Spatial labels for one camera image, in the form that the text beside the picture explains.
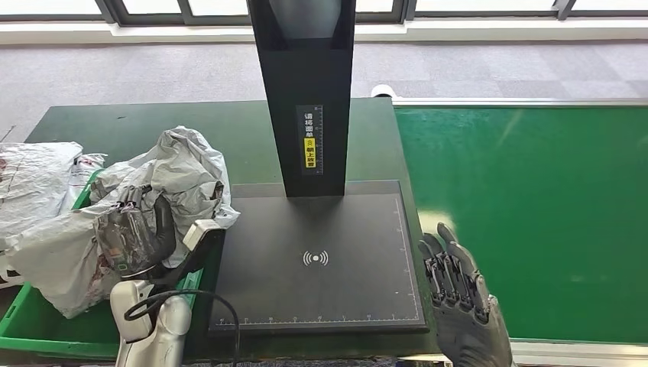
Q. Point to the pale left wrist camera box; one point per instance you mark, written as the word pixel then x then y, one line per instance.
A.
pixel 202 238

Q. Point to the aluminium conveyor side rail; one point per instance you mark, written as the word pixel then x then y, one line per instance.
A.
pixel 521 102
pixel 582 353

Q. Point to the white conveyor roller end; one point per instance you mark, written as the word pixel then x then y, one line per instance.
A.
pixel 382 91

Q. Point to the black yellow instruction label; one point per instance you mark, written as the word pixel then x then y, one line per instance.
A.
pixel 310 139

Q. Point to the short grey parcel bag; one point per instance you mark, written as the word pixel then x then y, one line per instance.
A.
pixel 192 172

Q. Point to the flat parcel bag black lettering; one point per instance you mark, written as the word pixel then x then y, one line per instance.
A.
pixel 83 169

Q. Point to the plain grey parcel bag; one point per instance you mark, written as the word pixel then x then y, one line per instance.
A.
pixel 25 187

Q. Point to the green conveyor belt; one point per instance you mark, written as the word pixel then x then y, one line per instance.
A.
pixel 531 202

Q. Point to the dark green table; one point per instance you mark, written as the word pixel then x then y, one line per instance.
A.
pixel 228 137

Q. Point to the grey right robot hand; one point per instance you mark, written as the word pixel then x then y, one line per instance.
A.
pixel 468 324

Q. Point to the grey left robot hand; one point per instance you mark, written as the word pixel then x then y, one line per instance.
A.
pixel 134 238

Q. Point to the green plastic crate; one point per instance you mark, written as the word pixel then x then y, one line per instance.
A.
pixel 45 334

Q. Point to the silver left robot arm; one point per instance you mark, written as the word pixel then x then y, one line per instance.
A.
pixel 167 329

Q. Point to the dark window frame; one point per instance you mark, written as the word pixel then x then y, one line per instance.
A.
pixel 147 17

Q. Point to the black inbound scanner machine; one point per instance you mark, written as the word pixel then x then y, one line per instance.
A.
pixel 314 289

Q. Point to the long grey parcel bag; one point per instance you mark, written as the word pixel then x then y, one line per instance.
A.
pixel 55 258

